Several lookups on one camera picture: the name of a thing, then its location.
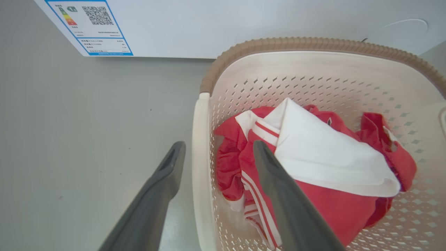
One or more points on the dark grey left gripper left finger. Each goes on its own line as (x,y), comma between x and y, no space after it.
(150,205)

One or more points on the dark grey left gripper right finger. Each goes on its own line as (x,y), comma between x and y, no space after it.
(292,209)

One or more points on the cream perforated plastic laundry basket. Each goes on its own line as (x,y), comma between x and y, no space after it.
(313,80)

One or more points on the red and white garment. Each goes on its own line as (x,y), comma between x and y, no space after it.
(324,164)

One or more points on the blue bordered energy label sticker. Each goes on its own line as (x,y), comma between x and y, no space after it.
(91,26)

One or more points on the white washing machine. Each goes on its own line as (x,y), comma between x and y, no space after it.
(244,24)

